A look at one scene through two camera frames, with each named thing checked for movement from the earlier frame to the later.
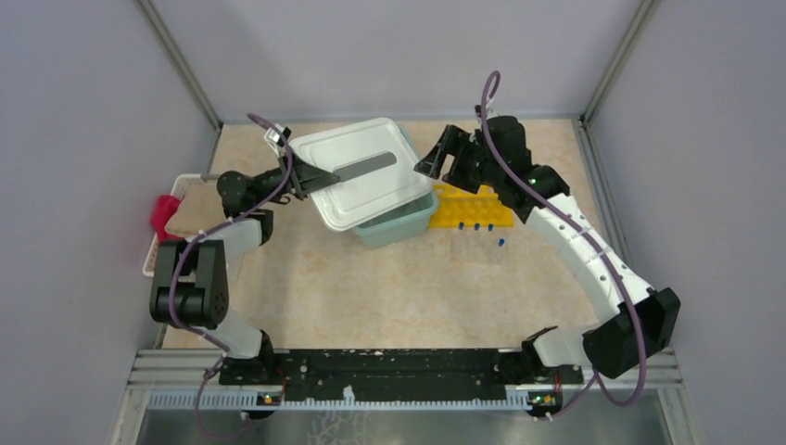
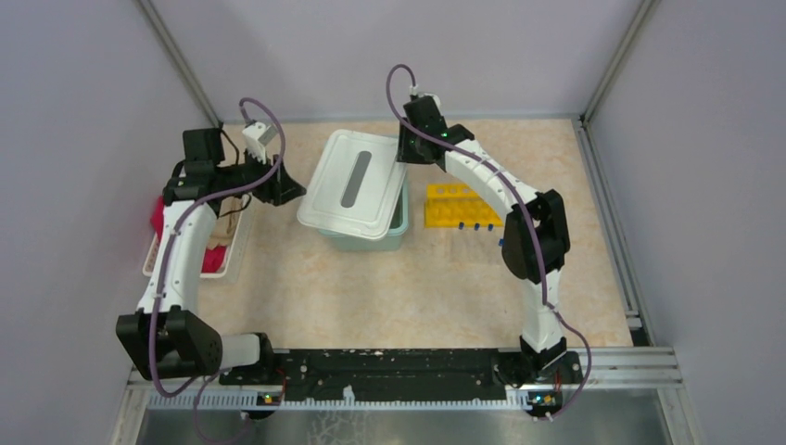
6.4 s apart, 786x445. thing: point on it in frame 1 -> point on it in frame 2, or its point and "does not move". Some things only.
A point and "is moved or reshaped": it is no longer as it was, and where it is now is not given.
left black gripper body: [297, 184] -> [247, 173]
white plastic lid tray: [379, 171] is moved or reshaped
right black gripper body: [469, 168] -> [409, 149]
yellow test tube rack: [457, 208] does not move
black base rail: [393, 371] does not move
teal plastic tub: [412, 222] -> [393, 237]
